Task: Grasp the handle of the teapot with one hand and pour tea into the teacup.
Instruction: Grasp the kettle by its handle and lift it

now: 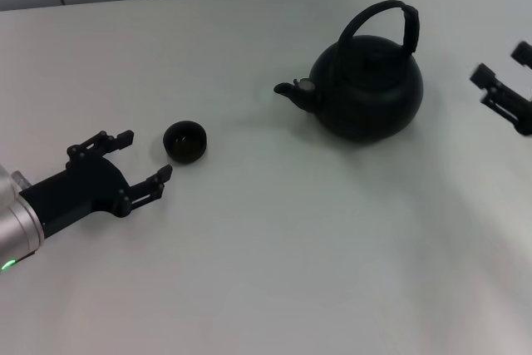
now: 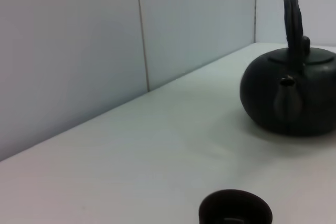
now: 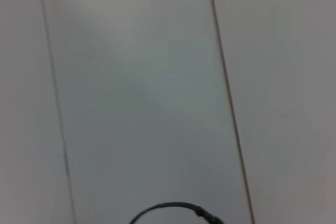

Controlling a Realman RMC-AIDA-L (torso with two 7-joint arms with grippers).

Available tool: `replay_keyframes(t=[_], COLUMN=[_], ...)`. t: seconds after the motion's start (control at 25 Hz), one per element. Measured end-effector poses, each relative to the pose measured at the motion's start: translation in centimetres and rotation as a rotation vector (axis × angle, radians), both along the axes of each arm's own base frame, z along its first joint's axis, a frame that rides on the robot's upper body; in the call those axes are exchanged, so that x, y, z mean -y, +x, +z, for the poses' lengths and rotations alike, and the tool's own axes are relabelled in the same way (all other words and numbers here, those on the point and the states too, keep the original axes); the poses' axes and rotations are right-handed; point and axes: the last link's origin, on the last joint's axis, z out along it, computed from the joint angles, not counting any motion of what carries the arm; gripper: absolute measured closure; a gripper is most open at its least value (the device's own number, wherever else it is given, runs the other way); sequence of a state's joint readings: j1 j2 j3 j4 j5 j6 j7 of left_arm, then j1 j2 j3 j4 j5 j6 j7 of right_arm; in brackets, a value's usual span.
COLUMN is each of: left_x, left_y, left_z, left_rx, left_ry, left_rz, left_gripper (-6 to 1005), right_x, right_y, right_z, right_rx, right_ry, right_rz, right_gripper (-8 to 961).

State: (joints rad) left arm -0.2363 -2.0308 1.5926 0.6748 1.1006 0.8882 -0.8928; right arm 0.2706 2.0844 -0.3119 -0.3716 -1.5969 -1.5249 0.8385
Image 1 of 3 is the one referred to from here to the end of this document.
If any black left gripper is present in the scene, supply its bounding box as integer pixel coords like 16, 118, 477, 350
18, 129, 174, 241

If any small black teacup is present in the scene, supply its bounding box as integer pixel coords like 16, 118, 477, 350
162, 120, 210, 165

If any black round teapot with handle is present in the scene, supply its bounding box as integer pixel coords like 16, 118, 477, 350
273, 0, 425, 142

